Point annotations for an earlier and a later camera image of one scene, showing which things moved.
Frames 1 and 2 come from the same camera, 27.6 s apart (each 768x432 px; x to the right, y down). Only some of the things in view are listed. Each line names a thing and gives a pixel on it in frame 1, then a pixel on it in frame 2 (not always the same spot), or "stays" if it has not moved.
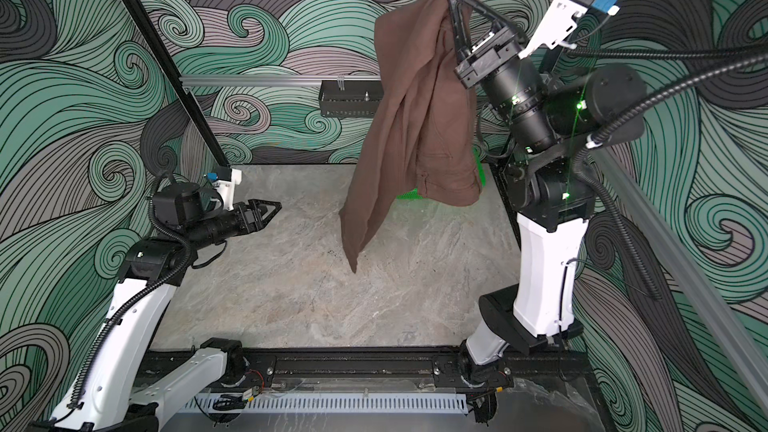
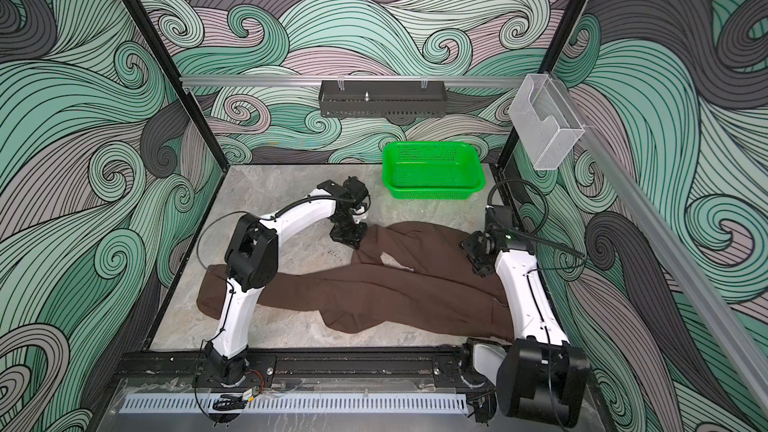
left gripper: [255, 223] to [354, 240]
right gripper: [496, 52] to [470, 244]
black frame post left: [159, 46] stays
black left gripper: [404, 368] stays
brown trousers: [419, 121] to [406, 276]
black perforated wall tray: [350, 98] stays
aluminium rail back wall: [279, 80] stays
